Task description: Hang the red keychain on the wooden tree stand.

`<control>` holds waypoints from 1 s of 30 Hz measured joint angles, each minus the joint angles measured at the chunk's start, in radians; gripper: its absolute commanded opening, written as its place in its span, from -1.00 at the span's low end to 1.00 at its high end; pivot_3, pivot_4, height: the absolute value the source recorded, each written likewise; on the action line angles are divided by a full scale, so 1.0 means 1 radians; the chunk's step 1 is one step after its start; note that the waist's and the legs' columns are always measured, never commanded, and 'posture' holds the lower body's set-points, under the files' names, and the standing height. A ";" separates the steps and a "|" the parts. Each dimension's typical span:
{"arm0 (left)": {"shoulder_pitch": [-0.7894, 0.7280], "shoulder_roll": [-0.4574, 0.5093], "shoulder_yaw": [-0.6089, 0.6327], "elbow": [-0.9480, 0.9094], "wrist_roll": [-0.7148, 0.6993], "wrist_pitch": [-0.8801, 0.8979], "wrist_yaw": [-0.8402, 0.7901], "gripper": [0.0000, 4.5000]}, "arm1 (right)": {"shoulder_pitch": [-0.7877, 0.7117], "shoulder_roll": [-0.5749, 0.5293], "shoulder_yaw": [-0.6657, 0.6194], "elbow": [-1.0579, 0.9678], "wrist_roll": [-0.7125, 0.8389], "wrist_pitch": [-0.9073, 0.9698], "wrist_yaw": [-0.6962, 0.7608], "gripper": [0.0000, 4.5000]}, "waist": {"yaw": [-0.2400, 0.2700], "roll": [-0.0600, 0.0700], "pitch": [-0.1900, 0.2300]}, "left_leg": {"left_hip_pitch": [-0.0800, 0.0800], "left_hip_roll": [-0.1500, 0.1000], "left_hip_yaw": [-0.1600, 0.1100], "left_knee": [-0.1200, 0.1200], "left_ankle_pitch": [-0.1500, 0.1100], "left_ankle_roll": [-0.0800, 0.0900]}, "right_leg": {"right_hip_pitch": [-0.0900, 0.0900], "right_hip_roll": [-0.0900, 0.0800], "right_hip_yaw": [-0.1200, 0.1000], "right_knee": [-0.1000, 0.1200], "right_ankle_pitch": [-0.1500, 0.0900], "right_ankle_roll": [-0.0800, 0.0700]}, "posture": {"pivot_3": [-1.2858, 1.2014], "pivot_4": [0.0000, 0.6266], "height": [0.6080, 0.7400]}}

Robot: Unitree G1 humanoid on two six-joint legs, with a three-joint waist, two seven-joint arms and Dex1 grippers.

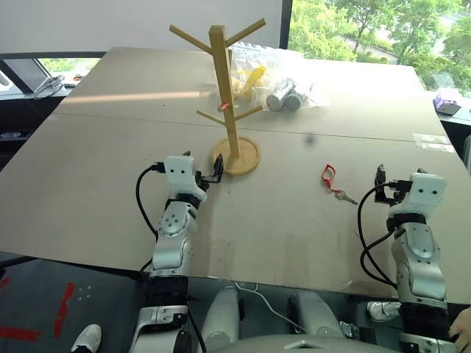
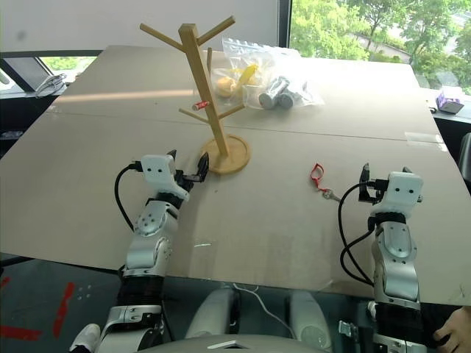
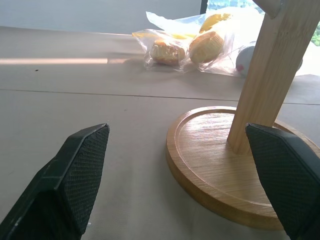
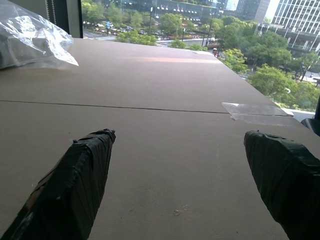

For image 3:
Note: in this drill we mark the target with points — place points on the small golden cake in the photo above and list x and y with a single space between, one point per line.
167 52
205 47

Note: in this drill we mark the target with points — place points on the clear plastic bag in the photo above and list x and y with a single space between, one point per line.
190 42

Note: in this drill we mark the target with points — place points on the yellow snack packet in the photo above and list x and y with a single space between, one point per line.
212 21

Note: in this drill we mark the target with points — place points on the wooden stand with round base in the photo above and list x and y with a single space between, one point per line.
220 162

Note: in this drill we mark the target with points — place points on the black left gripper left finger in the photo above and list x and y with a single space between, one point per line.
75 175

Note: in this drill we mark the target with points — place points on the white round object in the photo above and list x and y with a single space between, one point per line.
243 60

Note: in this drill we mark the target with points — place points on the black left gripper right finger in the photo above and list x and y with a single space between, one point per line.
287 175

